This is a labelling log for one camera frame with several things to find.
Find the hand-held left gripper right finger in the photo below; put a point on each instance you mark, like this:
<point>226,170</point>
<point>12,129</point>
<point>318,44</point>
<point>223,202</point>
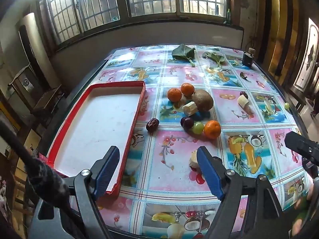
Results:
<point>209,171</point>

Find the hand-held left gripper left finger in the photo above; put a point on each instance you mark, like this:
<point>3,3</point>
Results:
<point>107,171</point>

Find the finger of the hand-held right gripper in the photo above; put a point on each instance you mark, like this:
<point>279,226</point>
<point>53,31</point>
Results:
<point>301,145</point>

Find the peeled banana piece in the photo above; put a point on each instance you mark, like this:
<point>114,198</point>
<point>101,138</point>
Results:
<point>190,108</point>
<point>193,160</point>
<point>243,101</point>

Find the mandarin orange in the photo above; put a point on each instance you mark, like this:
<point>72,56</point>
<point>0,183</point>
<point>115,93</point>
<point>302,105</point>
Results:
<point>187,89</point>
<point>174,94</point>
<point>212,129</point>

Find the green grape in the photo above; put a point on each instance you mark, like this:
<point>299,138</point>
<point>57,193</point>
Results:
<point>198,127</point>
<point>286,105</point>

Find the red cardboard tray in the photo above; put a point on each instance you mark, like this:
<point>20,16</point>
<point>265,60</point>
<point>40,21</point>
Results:
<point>99,124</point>

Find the dark purple plum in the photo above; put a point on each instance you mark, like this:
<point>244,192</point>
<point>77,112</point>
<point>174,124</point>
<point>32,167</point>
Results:
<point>187,123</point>

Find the dried red date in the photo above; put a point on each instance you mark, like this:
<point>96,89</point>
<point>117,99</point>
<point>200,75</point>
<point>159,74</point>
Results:
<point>152,125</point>
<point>243,94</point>

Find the brown kiwi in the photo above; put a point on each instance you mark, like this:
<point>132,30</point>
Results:
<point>203,100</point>

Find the person's right hand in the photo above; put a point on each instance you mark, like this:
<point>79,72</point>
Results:
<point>297,225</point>

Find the fruit-print tablecloth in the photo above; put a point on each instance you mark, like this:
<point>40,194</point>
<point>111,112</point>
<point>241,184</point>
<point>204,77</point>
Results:
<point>174,169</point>

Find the glass panel door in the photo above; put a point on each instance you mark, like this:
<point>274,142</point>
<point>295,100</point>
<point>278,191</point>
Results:
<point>307,57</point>

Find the dark leaf scrap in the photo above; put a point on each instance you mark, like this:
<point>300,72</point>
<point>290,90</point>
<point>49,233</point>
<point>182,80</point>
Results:
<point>244,76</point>

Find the dark wooden chair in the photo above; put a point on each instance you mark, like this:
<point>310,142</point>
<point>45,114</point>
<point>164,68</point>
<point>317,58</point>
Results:
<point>47,97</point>

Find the small black jar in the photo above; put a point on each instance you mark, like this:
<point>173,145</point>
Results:
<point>248,58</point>

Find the small green leaf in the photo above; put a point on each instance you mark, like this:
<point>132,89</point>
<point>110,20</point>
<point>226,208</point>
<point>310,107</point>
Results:
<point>214,56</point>

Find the large green leaf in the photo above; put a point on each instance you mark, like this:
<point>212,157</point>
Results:
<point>183,53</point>

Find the green bottle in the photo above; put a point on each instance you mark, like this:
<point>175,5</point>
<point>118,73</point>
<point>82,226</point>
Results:
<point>228,15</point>

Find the standing air conditioner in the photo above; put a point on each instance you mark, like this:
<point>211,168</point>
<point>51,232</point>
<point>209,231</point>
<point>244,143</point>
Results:
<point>32,37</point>

